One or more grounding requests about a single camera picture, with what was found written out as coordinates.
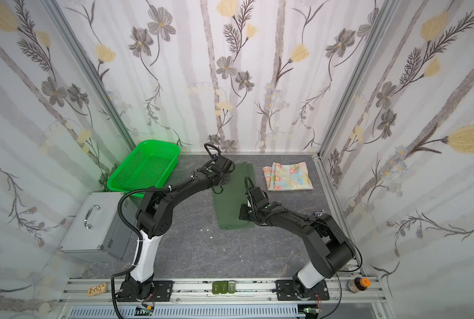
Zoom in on dark green skirt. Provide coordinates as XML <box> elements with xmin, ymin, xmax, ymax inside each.
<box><xmin>213</xmin><ymin>162</ymin><xmax>256</xmax><ymax>231</ymax></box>

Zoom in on floral pastel skirt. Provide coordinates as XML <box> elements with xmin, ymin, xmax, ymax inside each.
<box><xmin>262</xmin><ymin>162</ymin><xmax>314</xmax><ymax>191</ymax></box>

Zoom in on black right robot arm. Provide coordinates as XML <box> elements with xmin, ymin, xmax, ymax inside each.
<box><xmin>240</xmin><ymin>187</ymin><xmax>356</xmax><ymax>299</ymax></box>

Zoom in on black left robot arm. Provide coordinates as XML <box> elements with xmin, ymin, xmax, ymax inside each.
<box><xmin>110</xmin><ymin>155</ymin><xmax>235</xmax><ymax>304</ymax></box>

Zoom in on green plastic basket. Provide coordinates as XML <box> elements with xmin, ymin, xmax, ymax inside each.
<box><xmin>107</xmin><ymin>140</ymin><xmax>181</xmax><ymax>193</ymax></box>

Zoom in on green terminal block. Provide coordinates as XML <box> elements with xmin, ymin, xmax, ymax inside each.
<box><xmin>212</xmin><ymin>280</ymin><xmax>236</xmax><ymax>295</ymax></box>

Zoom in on orange capped bottle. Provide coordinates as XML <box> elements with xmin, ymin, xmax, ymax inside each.
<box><xmin>347</xmin><ymin>277</ymin><xmax>371</xmax><ymax>293</ymax></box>

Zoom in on silver metal case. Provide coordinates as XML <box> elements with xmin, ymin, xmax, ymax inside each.
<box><xmin>60</xmin><ymin>192</ymin><xmax>131</xmax><ymax>263</ymax></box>

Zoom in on small wooden block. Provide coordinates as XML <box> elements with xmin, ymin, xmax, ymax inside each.
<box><xmin>87</xmin><ymin>283</ymin><xmax>107</xmax><ymax>296</ymax></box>

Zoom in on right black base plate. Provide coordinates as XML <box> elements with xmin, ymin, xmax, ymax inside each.
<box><xmin>274</xmin><ymin>279</ymin><xmax>330</xmax><ymax>301</ymax></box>

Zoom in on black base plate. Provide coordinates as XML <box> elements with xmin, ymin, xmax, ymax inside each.
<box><xmin>116</xmin><ymin>280</ymin><xmax>174</xmax><ymax>303</ymax></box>
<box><xmin>274</xmin><ymin>279</ymin><xmax>330</xmax><ymax>301</ymax></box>

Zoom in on black corrugated cable conduit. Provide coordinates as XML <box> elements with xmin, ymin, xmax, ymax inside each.
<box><xmin>110</xmin><ymin>185</ymin><xmax>174</xmax><ymax>319</ymax></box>

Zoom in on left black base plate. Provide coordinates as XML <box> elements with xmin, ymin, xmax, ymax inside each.
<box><xmin>116</xmin><ymin>280</ymin><xmax>174</xmax><ymax>303</ymax></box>

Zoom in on aluminium mounting rail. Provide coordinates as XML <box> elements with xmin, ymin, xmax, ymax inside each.
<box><xmin>58</xmin><ymin>272</ymin><xmax>387</xmax><ymax>306</ymax></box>

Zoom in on white slotted cable duct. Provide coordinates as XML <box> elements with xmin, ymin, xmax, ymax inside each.
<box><xmin>68</xmin><ymin>304</ymin><xmax>306</xmax><ymax>319</ymax></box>

